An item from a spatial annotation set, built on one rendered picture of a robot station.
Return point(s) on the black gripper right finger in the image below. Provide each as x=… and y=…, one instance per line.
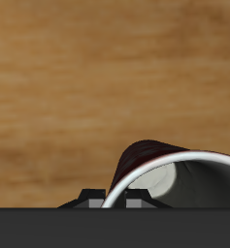
x=136, y=197

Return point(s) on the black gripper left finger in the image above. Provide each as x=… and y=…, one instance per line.
x=91, y=196

